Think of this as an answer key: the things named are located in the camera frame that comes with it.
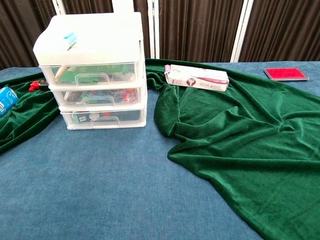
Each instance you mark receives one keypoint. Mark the clear drawer with labelled card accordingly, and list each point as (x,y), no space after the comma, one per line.
(125,117)

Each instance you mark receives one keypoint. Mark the clear drawer with mixed clutter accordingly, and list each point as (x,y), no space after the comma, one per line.
(105,97)

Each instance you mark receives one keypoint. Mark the clear drawer with green contents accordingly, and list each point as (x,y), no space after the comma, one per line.
(75,75)

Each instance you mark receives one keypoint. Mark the blue cookie package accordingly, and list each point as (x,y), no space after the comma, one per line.
(6,100)

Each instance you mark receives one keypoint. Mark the small red item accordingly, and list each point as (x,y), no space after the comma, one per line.
(106,114)

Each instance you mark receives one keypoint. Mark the white toothpaste carton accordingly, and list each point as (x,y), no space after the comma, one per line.
(200,80)

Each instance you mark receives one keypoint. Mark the black card with white label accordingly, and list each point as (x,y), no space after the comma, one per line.
(82,118)

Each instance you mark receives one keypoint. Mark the green velvet cloth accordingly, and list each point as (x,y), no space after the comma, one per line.
(237,150)

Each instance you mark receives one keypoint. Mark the dark pleated folding screen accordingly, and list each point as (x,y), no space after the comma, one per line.
(200,25)

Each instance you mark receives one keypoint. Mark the teal and white small packet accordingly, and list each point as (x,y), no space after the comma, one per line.
(70,40)

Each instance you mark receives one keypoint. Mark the red and black small gadget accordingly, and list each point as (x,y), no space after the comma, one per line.
(33,85)

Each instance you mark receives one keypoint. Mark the red ink pad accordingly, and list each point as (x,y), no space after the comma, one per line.
(285,73)

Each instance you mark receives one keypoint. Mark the white plastic drawer cabinet frame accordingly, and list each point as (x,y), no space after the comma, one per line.
(95,37)

